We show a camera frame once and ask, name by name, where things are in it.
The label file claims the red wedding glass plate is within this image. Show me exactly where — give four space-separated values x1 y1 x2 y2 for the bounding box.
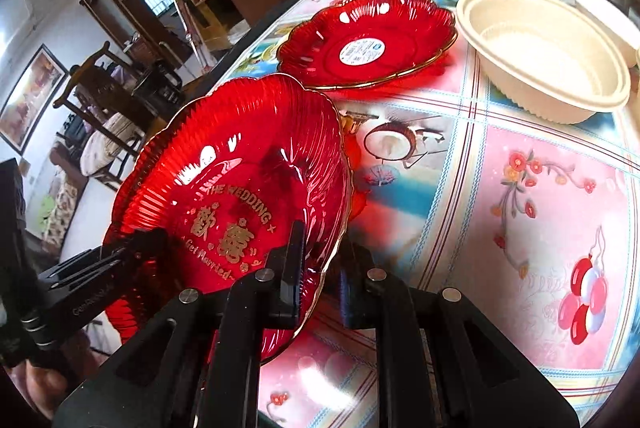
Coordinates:
105 73 352 340

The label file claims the red plate with sticker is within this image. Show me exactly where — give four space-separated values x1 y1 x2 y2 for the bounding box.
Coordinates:
277 0 458 90

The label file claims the large cream ribbed bowl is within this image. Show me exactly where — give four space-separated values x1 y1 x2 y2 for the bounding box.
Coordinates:
456 0 630 125

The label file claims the white paper plate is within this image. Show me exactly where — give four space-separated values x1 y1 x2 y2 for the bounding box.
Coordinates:
574 0 639 67

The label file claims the colourful printed tablecloth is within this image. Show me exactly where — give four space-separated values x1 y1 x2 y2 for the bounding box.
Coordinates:
224 0 639 427

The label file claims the wooden chair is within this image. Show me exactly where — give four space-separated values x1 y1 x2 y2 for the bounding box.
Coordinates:
52 42 155 190

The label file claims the framed wall picture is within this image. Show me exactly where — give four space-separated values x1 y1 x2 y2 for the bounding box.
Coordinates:
1 44 68 154

